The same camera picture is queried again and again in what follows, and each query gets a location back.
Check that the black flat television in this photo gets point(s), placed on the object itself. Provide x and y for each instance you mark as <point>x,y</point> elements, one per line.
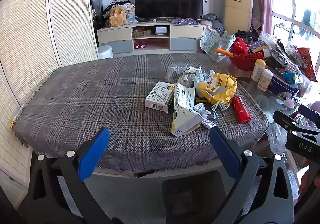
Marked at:
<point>168,0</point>

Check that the yellow plush toy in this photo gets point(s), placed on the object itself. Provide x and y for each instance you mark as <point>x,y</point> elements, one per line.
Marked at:
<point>117,16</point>

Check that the white paper box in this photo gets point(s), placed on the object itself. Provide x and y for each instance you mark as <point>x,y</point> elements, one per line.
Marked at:
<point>185,111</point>

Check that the white yellow label bottle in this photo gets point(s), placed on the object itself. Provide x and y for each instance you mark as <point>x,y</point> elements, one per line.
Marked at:
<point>258,69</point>
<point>264,79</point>

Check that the person's right hand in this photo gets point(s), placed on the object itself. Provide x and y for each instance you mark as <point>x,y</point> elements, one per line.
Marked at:
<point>308,181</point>

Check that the grey carpet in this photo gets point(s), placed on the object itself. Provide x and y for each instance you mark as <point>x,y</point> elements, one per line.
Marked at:
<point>140,196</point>

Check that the crumpled grey white paper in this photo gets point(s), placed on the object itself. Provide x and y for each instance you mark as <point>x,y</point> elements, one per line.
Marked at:
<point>192,75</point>

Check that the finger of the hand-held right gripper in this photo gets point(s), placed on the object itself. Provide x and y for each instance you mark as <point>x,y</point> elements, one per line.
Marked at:
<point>308,113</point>
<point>283,118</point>

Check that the window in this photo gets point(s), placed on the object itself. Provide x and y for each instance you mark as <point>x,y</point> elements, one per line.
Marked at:
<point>296,2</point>

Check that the pink hairbrush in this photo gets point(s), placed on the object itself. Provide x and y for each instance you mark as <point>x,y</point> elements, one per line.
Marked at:
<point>289,102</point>

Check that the red snack bag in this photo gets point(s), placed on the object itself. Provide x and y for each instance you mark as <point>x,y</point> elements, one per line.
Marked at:
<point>307,61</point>

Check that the small white device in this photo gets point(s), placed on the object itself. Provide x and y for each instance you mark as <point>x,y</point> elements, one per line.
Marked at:
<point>160,30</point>

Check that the light green patterned cloth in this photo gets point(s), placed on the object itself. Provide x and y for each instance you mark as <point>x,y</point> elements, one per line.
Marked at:
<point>215,43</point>

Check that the white plastic stool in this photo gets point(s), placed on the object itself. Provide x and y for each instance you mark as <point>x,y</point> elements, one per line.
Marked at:
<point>105,52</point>

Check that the clear plastic bag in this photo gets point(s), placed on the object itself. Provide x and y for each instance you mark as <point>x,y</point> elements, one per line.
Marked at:
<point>277,138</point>

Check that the beige grey television cabinet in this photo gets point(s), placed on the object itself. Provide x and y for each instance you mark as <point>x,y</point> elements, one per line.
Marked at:
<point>150,39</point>

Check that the clear plastic wrapper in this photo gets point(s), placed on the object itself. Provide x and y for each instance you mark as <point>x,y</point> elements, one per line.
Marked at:
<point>175,70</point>

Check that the red cylindrical packet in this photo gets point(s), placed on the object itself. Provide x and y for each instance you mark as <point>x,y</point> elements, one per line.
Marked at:
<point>241,110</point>

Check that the grey plaid tablecloth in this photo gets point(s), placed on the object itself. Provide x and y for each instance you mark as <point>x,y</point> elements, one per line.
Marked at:
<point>100,94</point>

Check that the red plastic basket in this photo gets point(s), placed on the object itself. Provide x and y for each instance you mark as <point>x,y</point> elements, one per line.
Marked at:
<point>243,58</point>

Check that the blue round tin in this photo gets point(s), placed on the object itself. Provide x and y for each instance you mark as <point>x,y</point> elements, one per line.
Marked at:
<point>283,85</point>

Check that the pile of grey clothes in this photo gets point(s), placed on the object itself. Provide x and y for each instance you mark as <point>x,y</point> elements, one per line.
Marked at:
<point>212,23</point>

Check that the dark grey trash bin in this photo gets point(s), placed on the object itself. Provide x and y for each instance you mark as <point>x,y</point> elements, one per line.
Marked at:
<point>192,196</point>

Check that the red toy car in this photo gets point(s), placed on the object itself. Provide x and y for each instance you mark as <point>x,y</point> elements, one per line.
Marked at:
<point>140,44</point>

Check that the dark blue patterned cloth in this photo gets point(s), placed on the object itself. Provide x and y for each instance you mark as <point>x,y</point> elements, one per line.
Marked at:
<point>183,21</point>

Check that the white green medicine box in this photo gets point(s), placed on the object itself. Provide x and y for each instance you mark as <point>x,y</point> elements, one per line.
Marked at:
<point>158,96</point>

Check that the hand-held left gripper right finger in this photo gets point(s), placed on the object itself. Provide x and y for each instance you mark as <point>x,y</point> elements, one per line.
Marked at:
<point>225,150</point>

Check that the white wrapper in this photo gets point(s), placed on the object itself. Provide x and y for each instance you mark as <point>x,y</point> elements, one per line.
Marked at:
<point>203,114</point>

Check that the yellow snack bag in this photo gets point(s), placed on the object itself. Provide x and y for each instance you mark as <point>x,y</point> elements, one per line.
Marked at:
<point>220,86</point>

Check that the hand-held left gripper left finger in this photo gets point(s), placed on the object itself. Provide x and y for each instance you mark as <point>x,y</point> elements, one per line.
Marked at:
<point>93,150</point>

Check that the black bag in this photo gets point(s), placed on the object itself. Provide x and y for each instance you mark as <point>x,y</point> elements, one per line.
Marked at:
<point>247,35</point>

